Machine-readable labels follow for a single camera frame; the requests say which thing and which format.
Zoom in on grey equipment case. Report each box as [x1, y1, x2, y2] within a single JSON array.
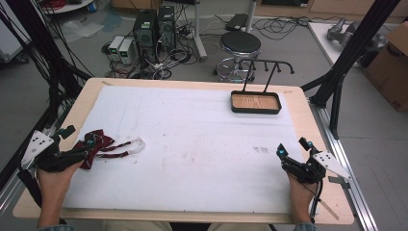
[[0, 5, 32, 64]]

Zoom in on brown cardboard box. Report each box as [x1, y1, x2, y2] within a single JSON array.
[[363, 21, 408, 113]]

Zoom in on person's left hand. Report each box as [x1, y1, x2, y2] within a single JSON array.
[[36, 161, 84, 206]]

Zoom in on black flat device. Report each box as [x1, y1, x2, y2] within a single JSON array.
[[224, 13, 250, 33]]

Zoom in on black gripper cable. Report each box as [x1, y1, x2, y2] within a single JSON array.
[[309, 178, 324, 224]]

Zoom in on dark red striped bow tie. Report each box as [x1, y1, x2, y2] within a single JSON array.
[[72, 129, 147, 170]]

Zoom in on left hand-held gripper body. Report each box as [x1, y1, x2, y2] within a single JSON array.
[[20, 129, 89, 173]]

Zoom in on black gripper strap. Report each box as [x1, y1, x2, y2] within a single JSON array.
[[16, 167, 43, 209]]

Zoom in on black hanger stand with tray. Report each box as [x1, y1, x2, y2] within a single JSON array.
[[230, 59, 295, 116]]

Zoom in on black computer tower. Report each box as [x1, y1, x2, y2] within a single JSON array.
[[132, 9, 159, 63], [156, 5, 177, 53]]

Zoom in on black round stool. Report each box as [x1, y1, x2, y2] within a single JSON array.
[[213, 30, 263, 84]]

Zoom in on aluminium rail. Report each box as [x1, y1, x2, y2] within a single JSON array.
[[308, 97, 380, 231]]

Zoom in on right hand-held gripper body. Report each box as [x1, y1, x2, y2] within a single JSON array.
[[280, 149, 352, 186]]

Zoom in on white table mat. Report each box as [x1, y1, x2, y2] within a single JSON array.
[[62, 85, 306, 215]]

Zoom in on white desk leg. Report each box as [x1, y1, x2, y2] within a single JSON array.
[[191, 0, 209, 63], [244, 0, 260, 34]]

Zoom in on black metal frame stand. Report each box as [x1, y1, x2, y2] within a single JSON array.
[[300, 0, 402, 141], [0, 0, 93, 191]]

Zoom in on grey robot device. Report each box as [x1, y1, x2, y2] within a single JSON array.
[[326, 16, 390, 53]]

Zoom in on person's right hand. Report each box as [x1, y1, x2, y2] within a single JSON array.
[[287, 172, 319, 211]]

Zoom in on white power supply unit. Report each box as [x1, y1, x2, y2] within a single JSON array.
[[117, 38, 135, 65], [108, 35, 125, 63]]

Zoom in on white floor board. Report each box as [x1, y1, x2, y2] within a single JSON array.
[[307, 21, 392, 69]]

